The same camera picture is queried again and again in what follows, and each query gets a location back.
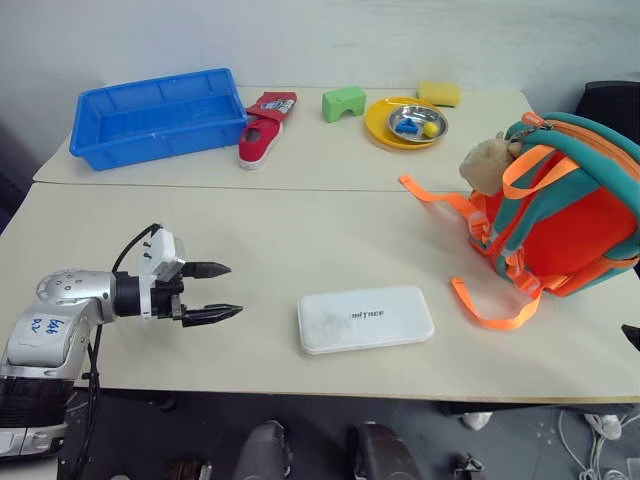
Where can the yellow sponge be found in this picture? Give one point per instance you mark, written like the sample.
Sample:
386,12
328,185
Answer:
439,93

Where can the white rectangular box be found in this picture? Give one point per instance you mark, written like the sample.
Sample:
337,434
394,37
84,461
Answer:
364,319

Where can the small yellow ball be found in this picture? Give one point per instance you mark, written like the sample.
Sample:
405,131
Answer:
431,129

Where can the black chair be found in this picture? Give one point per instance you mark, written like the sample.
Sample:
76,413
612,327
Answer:
607,97

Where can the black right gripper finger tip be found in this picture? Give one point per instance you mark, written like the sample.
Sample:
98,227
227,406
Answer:
632,336

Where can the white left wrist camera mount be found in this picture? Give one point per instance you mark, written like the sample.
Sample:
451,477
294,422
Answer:
159,255

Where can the white sneaker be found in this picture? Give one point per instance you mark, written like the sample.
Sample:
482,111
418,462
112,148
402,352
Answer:
477,420
604,425

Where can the red canvas shoe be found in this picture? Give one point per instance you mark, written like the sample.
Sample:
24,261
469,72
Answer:
264,127

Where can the blue plastic bin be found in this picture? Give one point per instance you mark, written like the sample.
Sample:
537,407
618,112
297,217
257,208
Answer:
155,117

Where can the green foam arch block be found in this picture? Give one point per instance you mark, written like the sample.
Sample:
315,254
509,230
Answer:
342,104

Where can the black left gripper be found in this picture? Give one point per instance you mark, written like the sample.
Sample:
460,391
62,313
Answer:
167,299

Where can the blue toy piece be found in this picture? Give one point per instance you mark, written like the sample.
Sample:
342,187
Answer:
406,126

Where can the silver metal dish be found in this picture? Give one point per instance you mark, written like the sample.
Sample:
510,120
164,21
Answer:
417,124

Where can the orange and teal backpack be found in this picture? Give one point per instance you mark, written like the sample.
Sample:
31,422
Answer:
560,220

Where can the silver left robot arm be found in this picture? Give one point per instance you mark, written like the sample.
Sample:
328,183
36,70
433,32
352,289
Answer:
55,310

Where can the yellow plastic plate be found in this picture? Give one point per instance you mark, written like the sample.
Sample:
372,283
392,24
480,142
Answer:
380,125

